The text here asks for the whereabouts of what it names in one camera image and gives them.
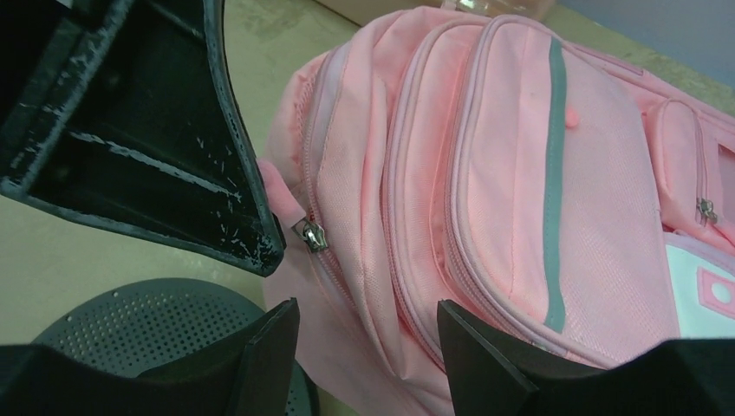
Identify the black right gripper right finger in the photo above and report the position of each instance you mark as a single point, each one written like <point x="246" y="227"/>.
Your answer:
<point x="493" y="373"/>

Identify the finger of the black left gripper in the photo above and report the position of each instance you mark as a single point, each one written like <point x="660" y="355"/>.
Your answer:
<point x="120" y="115"/>

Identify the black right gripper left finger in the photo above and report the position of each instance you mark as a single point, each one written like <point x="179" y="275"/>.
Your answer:
<point x="247" y="373"/>

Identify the pink student backpack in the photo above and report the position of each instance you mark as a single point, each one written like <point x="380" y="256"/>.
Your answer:
<point x="579" y="205"/>

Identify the translucent orange plastic box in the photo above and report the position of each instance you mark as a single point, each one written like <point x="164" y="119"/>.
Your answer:
<point x="362" y="11"/>

